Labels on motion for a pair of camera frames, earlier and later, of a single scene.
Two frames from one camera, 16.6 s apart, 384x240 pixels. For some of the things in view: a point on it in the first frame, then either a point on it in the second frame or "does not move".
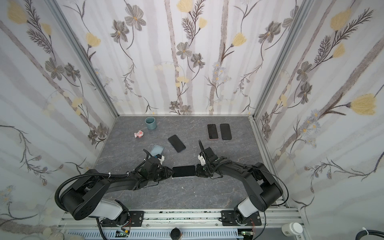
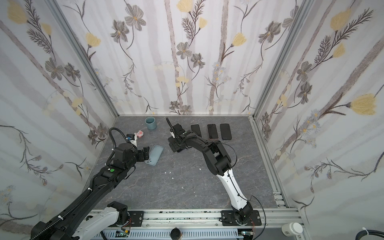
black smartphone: [225, 131] does not move
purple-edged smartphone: [212, 131] does not move
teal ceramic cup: [151, 123] does not move
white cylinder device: [291, 229] does not move
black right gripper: [202, 170] to [176, 134]
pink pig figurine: [139, 134] does not move
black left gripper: [166, 170] to [140, 152]
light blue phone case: [183, 171] to [196, 129]
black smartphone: [183, 171] to [195, 128]
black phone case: [225, 131] does not move
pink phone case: [212, 131] does not move
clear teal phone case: [156, 150] does not move
